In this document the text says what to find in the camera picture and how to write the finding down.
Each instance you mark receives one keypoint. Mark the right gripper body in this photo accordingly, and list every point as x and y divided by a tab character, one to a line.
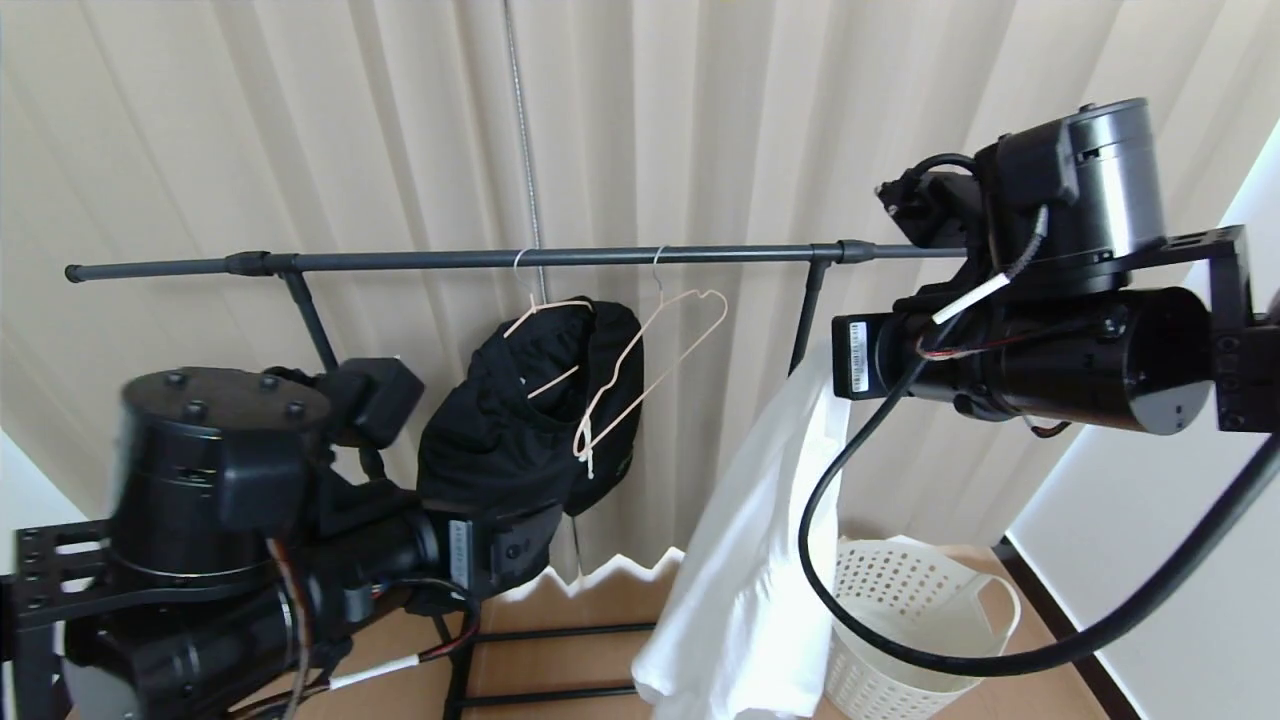
1080	360

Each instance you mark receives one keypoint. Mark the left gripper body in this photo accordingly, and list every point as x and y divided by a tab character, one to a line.
500	550

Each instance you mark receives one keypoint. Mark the black shorts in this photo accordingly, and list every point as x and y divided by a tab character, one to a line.
500	440

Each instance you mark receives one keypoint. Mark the pink clothes hanger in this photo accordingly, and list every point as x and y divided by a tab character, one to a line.
655	310
545	304

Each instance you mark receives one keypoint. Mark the white garment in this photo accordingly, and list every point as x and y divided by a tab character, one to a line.
750	580

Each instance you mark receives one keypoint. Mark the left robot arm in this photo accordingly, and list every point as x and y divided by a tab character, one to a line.
200	470

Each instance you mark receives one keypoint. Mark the white laundry basket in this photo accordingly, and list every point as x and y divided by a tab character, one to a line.
900	590

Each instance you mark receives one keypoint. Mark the black clothes rack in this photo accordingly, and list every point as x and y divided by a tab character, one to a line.
450	260

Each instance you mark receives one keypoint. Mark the thin metal curtain wand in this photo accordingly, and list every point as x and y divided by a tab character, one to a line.
525	150

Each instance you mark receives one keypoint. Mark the beige curtain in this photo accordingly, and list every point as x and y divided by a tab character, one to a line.
250	120

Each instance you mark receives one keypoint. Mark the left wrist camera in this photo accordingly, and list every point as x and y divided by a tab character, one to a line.
375	400

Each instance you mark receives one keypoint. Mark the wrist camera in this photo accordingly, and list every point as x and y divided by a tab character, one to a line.
930	210
375	400

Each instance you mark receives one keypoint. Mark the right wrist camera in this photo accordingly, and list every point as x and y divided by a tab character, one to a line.
930	210

